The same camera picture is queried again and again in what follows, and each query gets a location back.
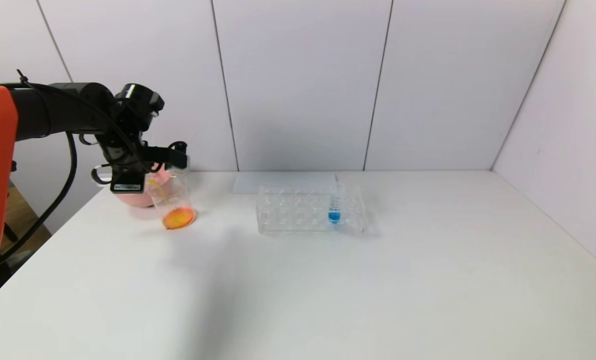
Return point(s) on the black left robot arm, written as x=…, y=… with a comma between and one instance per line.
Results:
x=38, y=115

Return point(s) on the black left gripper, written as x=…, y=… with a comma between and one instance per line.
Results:
x=126, y=185

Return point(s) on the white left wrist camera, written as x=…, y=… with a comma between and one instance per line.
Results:
x=180, y=157

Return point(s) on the test tube with blue pigment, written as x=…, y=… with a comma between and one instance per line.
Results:
x=334, y=215

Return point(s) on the clear acrylic test tube rack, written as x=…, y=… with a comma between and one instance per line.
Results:
x=298, y=215

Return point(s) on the test tube with yellow pigment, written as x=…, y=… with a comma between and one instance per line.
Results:
x=154, y=179

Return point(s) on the clear glass beaker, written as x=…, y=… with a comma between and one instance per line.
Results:
x=179, y=218

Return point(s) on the white paper sheet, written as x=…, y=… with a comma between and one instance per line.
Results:
x=250, y=184

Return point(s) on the pink plastic bowl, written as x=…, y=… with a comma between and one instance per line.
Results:
x=133, y=199

